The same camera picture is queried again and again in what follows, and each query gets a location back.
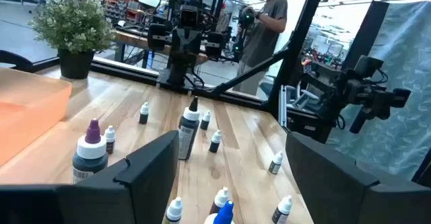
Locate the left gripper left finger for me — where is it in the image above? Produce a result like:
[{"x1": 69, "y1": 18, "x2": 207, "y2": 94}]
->
[{"x1": 0, "y1": 130, "x2": 180, "y2": 224}]

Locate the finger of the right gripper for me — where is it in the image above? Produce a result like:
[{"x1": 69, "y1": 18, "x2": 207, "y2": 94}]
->
[
  {"x1": 147, "y1": 24, "x2": 168, "y2": 52},
  {"x1": 204, "y1": 32, "x2": 225, "y2": 59}
]

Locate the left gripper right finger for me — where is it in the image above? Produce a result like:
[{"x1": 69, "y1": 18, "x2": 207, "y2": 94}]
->
[{"x1": 285, "y1": 131, "x2": 431, "y2": 224}]

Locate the small dark dropper bottle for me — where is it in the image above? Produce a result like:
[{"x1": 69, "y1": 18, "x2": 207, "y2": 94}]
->
[
  {"x1": 162, "y1": 196, "x2": 185, "y2": 224},
  {"x1": 267, "y1": 150, "x2": 284, "y2": 176},
  {"x1": 103, "y1": 125, "x2": 117, "y2": 155},
  {"x1": 139, "y1": 102, "x2": 150, "y2": 125},
  {"x1": 208, "y1": 129, "x2": 223, "y2": 154},
  {"x1": 271, "y1": 194, "x2": 294, "y2": 224},
  {"x1": 199, "y1": 110, "x2": 211, "y2": 131}
]

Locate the small orange-red dropper bottle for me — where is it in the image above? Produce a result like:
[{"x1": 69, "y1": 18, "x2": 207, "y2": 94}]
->
[{"x1": 208, "y1": 186, "x2": 231, "y2": 215}]

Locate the large purple food colouring bottle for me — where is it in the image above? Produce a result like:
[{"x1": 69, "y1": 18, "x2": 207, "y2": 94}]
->
[{"x1": 71, "y1": 118, "x2": 109, "y2": 185}]

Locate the large blue food colouring bottle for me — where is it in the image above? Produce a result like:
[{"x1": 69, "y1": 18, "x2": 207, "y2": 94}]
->
[{"x1": 203, "y1": 200, "x2": 236, "y2": 224}]

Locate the wooden workbench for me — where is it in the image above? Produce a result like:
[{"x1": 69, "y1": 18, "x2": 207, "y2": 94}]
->
[{"x1": 112, "y1": 30, "x2": 209, "y2": 69}]

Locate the black handheld device green light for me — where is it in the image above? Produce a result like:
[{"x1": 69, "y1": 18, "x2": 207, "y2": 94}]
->
[{"x1": 235, "y1": 5, "x2": 257, "y2": 54}]

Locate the shelf with red bins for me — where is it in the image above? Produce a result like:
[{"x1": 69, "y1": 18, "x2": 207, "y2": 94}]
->
[{"x1": 98, "y1": 0, "x2": 144, "y2": 25}]

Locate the person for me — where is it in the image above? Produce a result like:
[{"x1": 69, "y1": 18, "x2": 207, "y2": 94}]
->
[{"x1": 232, "y1": 0, "x2": 289, "y2": 96}]

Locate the bushy green plant black pot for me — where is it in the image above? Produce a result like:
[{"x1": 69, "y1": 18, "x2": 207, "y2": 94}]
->
[{"x1": 28, "y1": 0, "x2": 117, "y2": 80}]

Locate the orange translucent plastic bin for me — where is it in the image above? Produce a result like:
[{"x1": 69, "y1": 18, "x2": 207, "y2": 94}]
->
[{"x1": 0, "y1": 67, "x2": 73, "y2": 167}]

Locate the black curved bar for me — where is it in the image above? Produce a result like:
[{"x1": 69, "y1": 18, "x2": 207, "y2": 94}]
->
[{"x1": 0, "y1": 50, "x2": 34, "y2": 73}]

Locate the black upright panel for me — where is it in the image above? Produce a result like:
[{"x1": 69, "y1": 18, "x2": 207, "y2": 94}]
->
[{"x1": 340, "y1": 0, "x2": 391, "y2": 72}]

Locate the teal leaf-pattern curtain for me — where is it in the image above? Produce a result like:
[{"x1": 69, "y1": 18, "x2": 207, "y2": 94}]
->
[{"x1": 325, "y1": 0, "x2": 431, "y2": 182}]

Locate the black right wrist camera housing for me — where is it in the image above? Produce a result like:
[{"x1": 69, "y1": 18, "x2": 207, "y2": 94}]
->
[{"x1": 179, "y1": 4, "x2": 200, "y2": 28}]

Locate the silver aluminium bracket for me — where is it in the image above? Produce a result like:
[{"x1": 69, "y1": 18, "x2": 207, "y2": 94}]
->
[{"x1": 277, "y1": 84, "x2": 320, "y2": 128}]

